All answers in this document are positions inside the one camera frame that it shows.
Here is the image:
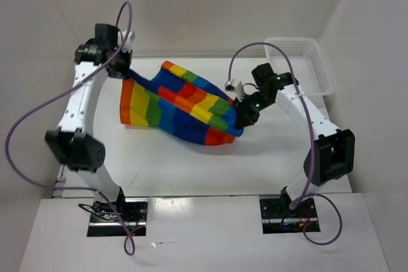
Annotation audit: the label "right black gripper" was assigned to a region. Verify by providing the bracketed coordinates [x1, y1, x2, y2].
[233, 90, 274, 129]

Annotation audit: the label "rainbow striped shorts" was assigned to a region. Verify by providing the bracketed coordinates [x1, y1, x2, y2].
[119, 61, 244, 146]

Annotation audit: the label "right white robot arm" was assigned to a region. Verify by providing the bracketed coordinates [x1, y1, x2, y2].
[233, 63, 355, 217]

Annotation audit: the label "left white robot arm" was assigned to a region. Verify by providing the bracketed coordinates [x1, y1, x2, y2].
[45, 24, 135, 221]

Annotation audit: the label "white plastic basket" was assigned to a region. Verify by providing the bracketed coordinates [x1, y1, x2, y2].
[265, 37, 334, 96]

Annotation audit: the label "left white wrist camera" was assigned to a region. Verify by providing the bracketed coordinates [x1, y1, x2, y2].
[117, 30, 135, 53]

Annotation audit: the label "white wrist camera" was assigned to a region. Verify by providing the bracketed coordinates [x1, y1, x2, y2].
[117, 30, 135, 53]
[224, 80, 245, 102]

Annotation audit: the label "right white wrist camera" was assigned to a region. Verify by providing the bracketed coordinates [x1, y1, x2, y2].
[224, 80, 245, 102]

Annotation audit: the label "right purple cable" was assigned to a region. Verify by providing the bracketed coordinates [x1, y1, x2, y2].
[228, 43, 344, 247]

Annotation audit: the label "purple cable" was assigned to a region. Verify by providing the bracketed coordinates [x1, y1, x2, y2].
[228, 43, 344, 247]
[5, 1, 147, 257]

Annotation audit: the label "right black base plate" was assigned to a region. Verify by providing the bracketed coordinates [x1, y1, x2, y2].
[259, 195, 320, 234]

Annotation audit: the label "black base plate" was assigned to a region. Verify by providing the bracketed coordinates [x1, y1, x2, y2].
[259, 195, 320, 234]
[78, 199, 148, 237]

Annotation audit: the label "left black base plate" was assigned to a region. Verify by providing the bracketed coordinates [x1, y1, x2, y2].
[78, 199, 148, 237]

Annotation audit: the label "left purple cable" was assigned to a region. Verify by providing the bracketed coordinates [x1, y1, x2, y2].
[5, 1, 147, 257]

